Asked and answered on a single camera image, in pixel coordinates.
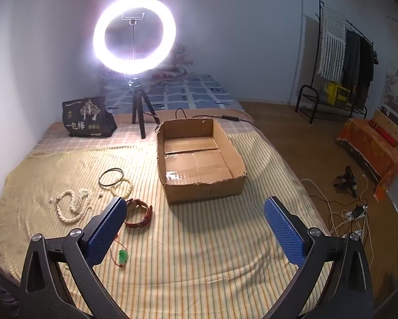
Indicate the white striped hanging towel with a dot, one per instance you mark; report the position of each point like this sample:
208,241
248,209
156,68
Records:
332,44

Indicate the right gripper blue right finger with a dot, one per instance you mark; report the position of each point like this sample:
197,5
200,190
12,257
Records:
289,230

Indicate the white ring light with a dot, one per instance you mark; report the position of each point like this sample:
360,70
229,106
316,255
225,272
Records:
133,12

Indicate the pink plaid bed blanket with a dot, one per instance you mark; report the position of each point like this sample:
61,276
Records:
57,139

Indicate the white power strip with cables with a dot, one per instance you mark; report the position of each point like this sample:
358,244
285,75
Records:
346,221

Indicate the orange cloth covered furniture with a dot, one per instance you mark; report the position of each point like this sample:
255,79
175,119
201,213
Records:
376,140

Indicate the black clothes rack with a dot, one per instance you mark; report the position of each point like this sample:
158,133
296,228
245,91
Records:
311,101

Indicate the black tripod stand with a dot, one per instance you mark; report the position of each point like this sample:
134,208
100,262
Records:
140,97

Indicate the open cardboard box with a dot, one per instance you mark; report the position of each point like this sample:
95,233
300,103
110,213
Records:
197,161

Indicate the black thin bangle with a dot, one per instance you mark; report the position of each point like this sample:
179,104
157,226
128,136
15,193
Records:
111,177

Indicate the brown strap wristwatch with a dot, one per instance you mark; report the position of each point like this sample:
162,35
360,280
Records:
139,214

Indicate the yellow box on rack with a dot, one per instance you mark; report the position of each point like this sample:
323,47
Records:
336,95

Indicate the dark hanging clothes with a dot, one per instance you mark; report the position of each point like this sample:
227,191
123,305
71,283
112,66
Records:
358,68

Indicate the floral folded quilt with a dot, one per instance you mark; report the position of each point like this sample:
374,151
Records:
174,66

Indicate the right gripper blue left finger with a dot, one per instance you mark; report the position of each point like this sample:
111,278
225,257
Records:
101,231

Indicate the yellow striped bed cloth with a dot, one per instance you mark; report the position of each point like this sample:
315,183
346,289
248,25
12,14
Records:
209,259

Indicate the black printed snack bag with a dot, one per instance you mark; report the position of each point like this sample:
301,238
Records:
88,117

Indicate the blue checked bed sheet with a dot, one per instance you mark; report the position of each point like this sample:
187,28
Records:
190,92

